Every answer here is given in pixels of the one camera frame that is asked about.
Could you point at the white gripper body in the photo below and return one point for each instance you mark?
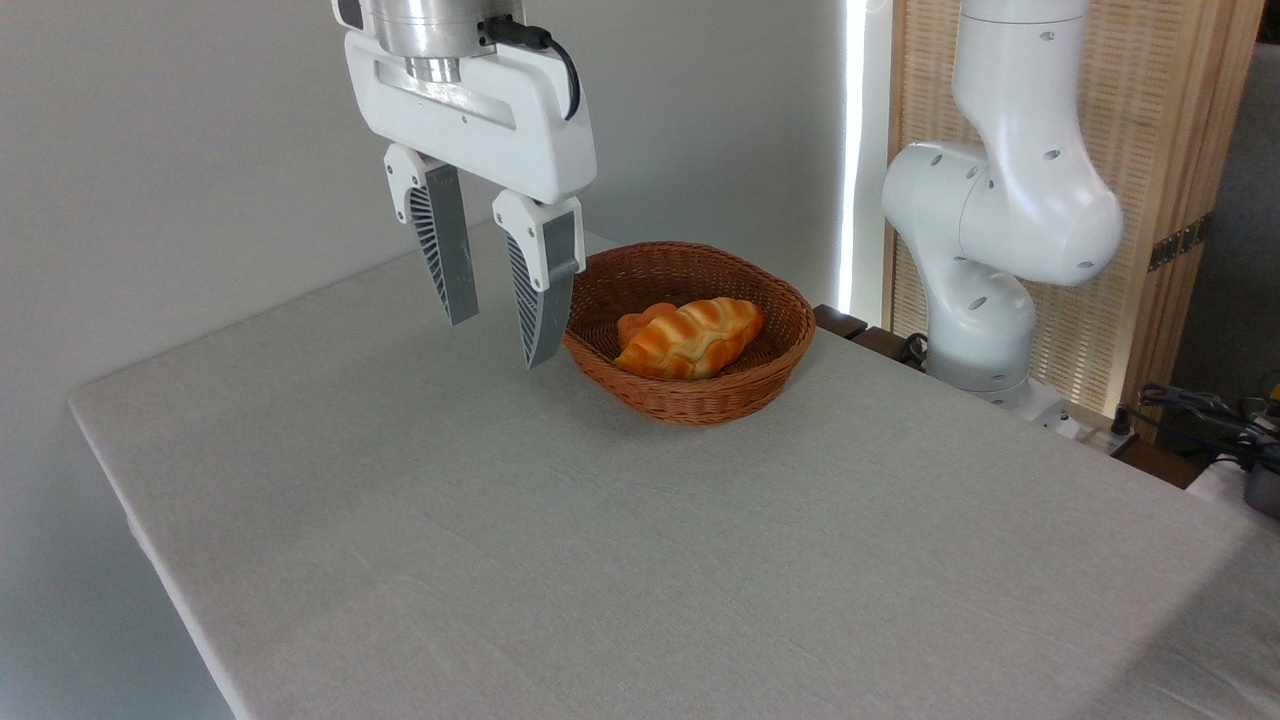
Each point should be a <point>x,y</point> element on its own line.
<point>510,130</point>

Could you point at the dark brown wooden bench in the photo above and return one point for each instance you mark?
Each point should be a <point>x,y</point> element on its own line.
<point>845,325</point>

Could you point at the flower-shaped orange bun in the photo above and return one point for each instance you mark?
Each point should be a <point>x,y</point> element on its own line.
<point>638,322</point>

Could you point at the wooden slatted folding screen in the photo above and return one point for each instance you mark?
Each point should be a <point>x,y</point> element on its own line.
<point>1150,120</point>

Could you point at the grey tablecloth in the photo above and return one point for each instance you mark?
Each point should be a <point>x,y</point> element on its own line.
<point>700,560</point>

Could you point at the dark metal screen hinge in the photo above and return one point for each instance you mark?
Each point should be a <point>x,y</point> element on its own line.
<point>1180,242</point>

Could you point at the brown wicker basket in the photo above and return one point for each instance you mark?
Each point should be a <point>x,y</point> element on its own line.
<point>760,385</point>

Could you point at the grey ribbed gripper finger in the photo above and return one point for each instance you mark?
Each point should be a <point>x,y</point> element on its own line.
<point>448,240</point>
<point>545,300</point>

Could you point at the braided golden bread loaf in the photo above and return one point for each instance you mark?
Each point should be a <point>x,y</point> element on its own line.
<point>695,338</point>

